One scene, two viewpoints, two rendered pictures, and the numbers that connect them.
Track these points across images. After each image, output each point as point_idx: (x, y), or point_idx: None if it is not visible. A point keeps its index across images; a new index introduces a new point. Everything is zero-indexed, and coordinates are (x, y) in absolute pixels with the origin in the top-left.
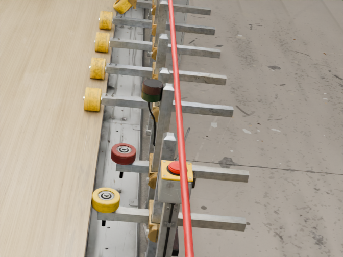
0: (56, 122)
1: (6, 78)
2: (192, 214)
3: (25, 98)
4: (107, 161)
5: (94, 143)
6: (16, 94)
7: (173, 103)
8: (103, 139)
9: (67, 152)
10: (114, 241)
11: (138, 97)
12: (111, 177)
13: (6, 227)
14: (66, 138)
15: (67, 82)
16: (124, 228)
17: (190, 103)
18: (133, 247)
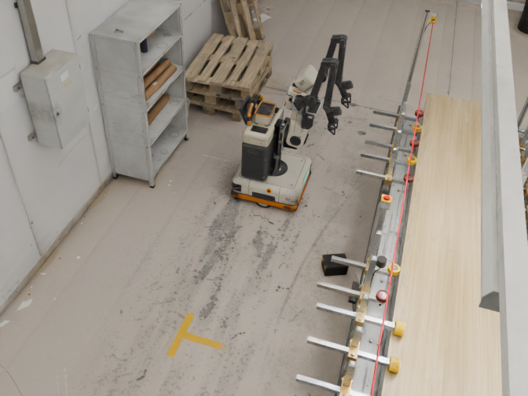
0: (418, 323)
1: (453, 373)
2: (354, 263)
3: (438, 348)
4: (374, 368)
5: (397, 302)
6: (444, 353)
7: (353, 312)
8: (375, 392)
9: (412, 298)
10: (377, 308)
11: (373, 320)
12: (374, 353)
13: (434, 259)
14: (412, 308)
15: (413, 364)
16: (371, 315)
17: (342, 311)
18: (368, 303)
